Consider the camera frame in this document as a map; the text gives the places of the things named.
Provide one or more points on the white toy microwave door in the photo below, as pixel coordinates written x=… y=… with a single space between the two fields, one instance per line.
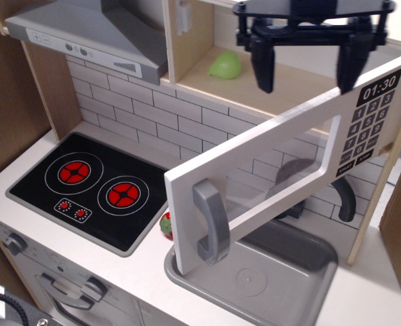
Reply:
x=224 y=194

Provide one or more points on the grey toy sink basin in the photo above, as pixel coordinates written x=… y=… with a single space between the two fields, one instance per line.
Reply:
x=276 y=275

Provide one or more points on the grey oven knob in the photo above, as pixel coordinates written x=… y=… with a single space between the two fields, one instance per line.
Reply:
x=15 y=244

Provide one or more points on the red toy strawberry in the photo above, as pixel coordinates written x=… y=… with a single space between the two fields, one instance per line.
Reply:
x=165 y=225

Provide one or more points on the green toy pear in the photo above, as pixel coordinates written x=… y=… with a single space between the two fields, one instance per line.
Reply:
x=227 y=65

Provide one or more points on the black toy stove top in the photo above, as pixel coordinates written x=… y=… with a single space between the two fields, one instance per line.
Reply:
x=96 y=191

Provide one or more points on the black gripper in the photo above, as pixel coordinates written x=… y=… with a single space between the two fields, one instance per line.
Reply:
x=357 y=27

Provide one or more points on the dark grey toy faucet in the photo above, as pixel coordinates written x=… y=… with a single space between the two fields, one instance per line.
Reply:
x=346 y=200

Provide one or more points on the grey range hood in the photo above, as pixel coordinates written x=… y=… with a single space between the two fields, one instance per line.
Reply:
x=101 y=32

